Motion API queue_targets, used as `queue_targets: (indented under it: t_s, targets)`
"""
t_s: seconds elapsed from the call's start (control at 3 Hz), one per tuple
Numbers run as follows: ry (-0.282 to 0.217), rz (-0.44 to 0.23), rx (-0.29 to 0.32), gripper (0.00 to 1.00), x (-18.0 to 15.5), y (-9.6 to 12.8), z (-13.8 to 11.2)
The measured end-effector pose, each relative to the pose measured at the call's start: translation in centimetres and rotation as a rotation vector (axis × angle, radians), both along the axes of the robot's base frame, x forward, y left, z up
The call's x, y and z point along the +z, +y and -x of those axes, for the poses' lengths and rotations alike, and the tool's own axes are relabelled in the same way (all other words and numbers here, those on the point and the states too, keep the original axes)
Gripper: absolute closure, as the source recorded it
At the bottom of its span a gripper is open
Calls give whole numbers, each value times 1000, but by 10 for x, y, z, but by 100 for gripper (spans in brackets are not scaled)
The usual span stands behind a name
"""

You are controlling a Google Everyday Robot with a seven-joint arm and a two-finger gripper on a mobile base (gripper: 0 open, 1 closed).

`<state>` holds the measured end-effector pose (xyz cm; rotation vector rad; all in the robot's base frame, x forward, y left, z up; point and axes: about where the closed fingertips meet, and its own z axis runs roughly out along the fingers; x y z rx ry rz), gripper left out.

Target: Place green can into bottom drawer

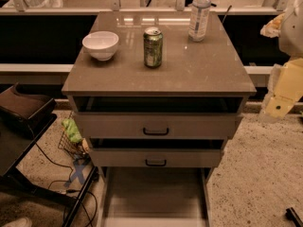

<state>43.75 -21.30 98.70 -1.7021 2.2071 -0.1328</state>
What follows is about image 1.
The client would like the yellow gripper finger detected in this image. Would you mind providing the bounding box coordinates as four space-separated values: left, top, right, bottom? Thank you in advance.
260 59 303 118

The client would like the green soda can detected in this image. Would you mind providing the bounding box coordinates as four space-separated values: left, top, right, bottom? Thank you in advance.
143 27 163 68

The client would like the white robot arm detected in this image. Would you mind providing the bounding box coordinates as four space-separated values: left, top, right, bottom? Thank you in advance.
260 0 303 120

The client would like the grey drawer cabinet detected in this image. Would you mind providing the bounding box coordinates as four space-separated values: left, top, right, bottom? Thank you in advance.
62 11 256 227

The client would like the top drawer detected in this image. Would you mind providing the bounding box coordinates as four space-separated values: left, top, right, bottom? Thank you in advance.
71 96 244 139

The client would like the open bottom drawer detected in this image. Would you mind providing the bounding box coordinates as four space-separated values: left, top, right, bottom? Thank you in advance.
97 167 212 227

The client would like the middle drawer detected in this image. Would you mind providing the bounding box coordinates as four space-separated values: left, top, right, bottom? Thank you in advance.
89 139 226 167

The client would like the clear plastic water bottle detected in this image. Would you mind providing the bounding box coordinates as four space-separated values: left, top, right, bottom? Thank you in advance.
188 0 211 42

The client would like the black object on floor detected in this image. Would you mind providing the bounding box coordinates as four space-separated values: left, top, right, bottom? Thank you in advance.
285 207 303 227

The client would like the white ceramic bowl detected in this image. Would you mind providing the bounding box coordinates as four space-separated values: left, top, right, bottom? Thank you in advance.
82 31 119 61

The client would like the dark brown tray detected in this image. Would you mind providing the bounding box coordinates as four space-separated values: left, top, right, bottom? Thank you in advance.
0 83 56 138

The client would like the black side table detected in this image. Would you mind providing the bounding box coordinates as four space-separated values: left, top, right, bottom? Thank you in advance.
0 114 98 227

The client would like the white shoe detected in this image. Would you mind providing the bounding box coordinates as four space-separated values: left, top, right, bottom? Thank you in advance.
2 218 32 227

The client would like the wire basket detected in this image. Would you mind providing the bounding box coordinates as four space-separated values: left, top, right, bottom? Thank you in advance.
58 113 88 160

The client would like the black cable on floor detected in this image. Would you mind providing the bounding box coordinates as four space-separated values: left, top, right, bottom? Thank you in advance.
27 123 98 227

